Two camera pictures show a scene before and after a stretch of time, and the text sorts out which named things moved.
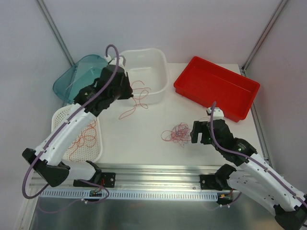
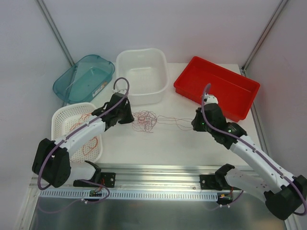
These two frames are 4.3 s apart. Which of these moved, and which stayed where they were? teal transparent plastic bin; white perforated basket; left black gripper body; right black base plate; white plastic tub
Moved: left black gripper body
Stayed: white plastic tub; white perforated basket; teal transparent plastic bin; right black base plate
